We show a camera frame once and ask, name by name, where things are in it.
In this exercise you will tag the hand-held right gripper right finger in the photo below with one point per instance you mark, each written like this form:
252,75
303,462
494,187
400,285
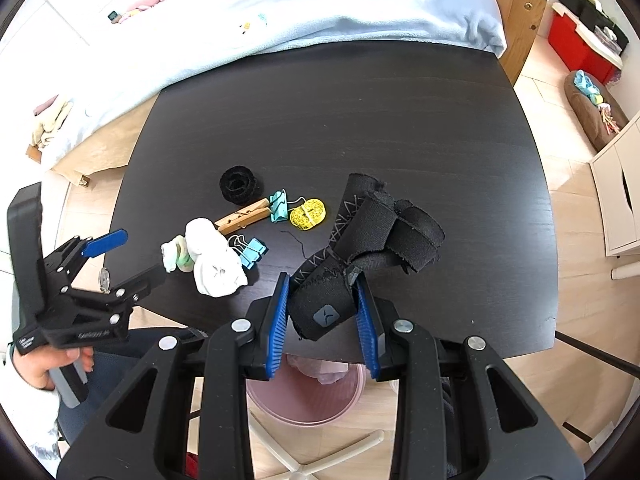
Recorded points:
367,332

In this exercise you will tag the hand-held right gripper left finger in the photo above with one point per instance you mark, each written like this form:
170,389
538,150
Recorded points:
277,327

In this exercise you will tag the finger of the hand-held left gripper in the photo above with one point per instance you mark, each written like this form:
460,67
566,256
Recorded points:
105,243
135,282

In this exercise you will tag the blue binder clip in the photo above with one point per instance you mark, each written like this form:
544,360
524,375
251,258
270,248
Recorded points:
252,252

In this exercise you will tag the pink trash bin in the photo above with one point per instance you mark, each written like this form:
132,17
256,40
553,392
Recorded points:
300,405

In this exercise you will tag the white socks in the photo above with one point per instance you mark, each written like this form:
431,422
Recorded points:
215,270

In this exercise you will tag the yellow measuring tape roll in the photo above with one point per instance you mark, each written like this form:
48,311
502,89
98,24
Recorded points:
300,216

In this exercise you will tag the wooden clothespin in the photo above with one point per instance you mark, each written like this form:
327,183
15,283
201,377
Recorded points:
242,216

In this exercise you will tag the teal binder clip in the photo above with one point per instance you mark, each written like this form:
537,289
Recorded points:
277,207

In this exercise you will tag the black velcro roll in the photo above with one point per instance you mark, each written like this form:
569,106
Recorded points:
250,187

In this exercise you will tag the person's left forearm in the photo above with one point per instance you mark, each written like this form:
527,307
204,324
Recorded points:
37,420

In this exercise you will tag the person's left hand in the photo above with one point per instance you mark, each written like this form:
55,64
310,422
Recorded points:
32,367

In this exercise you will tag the beige bed base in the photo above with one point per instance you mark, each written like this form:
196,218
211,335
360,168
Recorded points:
100,150

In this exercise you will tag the person's left leg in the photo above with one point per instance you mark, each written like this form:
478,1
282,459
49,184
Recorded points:
105,375

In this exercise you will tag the beige folded cloth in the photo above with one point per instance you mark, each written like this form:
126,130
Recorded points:
50,125

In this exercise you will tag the black metal rod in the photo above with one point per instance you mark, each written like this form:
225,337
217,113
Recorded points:
590,351

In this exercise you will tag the white plastic tube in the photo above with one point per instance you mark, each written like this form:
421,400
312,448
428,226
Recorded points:
627,272

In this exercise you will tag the light blue printed blanket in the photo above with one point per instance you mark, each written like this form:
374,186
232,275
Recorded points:
250,10

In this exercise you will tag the white drawer cabinet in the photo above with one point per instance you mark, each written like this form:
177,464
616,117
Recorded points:
615,200

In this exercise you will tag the brown cushion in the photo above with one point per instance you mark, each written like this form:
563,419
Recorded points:
585,115

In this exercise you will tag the light blue cloth toy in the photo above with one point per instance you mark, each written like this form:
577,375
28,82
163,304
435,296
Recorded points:
587,85

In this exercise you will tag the red storage box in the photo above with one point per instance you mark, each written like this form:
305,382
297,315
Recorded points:
570,40

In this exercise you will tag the black storage box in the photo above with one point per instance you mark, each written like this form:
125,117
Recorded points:
580,2

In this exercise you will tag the wooden bed frame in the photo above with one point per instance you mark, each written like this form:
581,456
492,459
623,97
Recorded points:
520,20

